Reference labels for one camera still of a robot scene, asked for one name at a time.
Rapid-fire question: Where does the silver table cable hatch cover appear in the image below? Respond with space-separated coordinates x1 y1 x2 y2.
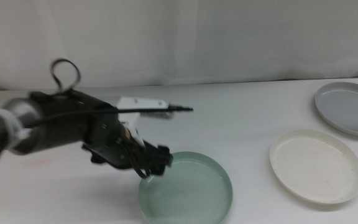
96 95 121 106

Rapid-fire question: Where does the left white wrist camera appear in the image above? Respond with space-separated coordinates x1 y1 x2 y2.
116 95 175 147

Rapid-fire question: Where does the white shallow bowl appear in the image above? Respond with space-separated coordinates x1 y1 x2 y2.
269 129 358 205

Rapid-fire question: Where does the white cloth curtain backdrop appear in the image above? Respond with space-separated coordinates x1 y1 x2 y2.
0 0 358 91

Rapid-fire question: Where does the pale green shallow bowl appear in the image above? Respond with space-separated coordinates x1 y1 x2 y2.
138 151 233 224

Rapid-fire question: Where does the grey shallow bowl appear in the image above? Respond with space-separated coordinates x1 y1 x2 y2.
314 82 358 138

